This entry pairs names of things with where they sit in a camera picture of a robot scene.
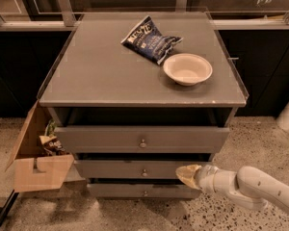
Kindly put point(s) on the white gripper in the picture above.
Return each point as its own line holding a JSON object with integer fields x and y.
{"x": 206, "y": 178}

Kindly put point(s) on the grey drawer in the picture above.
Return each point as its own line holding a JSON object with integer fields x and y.
{"x": 142, "y": 139}
{"x": 141, "y": 188}
{"x": 136, "y": 165}

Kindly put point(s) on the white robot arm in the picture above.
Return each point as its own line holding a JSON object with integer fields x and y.
{"x": 249, "y": 187}

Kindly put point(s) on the grey bottom drawer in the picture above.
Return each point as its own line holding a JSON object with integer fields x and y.
{"x": 141, "y": 188}

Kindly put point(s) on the grey drawer cabinet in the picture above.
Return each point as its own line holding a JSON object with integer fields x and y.
{"x": 128, "y": 125}

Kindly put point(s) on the grey top drawer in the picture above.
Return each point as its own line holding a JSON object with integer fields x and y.
{"x": 142, "y": 139}

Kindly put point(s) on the white paper bowl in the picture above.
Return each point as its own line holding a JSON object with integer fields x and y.
{"x": 187, "y": 69}

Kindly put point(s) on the clear acrylic guard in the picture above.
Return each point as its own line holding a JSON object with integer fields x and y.
{"x": 228, "y": 48}

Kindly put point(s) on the snack bags in box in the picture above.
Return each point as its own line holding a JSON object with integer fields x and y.
{"x": 49, "y": 141}

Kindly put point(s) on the blue chip bag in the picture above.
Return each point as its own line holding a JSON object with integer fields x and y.
{"x": 146, "y": 39}

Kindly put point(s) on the brown cardboard box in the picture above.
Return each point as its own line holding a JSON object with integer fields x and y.
{"x": 33, "y": 169}

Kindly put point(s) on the black metal leg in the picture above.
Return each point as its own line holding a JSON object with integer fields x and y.
{"x": 7, "y": 206}

